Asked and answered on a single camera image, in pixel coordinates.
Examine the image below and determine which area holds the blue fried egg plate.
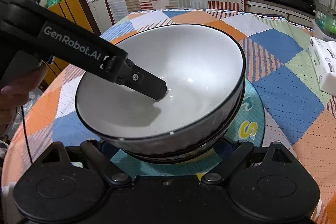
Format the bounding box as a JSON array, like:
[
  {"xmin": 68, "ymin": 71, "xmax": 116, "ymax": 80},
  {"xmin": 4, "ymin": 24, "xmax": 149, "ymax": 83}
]
[{"xmin": 111, "ymin": 80, "xmax": 265, "ymax": 178}]

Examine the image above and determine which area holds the white ribbed bowl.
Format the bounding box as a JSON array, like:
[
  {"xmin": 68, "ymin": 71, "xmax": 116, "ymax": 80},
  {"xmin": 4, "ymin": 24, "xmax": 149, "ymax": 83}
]
[{"xmin": 122, "ymin": 118, "xmax": 234, "ymax": 164}]

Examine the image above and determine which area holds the person left hand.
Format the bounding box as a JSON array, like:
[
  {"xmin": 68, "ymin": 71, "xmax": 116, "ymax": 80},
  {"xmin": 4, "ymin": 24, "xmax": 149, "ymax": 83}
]
[{"xmin": 1, "ymin": 63, "xmax": 47, "ymax": 134}]

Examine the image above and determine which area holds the yellow wooden chair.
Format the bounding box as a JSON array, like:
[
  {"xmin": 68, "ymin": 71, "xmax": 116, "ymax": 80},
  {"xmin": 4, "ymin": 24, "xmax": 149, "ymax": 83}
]
[{"xmin": 41, "ymin": 0, "xmax": 101, "ymax": 89}]

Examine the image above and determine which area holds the patchwork tablecloth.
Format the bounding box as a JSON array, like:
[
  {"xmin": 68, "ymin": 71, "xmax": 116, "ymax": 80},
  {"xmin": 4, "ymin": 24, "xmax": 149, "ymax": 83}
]
[{"xmin": 1, "ymin": 12, "xmax": 335, "ymax": 223}]

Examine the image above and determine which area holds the white tissue pack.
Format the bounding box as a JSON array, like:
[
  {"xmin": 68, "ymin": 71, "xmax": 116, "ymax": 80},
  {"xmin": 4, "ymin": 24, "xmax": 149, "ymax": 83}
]
[{"xmin": 308, "ymin": 36, "xmax": 336, "ymax": 96}]

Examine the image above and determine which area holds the green plastic basket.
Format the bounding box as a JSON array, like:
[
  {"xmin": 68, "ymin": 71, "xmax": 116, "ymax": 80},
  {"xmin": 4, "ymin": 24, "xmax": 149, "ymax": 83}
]
[{"xmin": 315, "ymin": 3, "xmax": 336, "ymax": 39}]

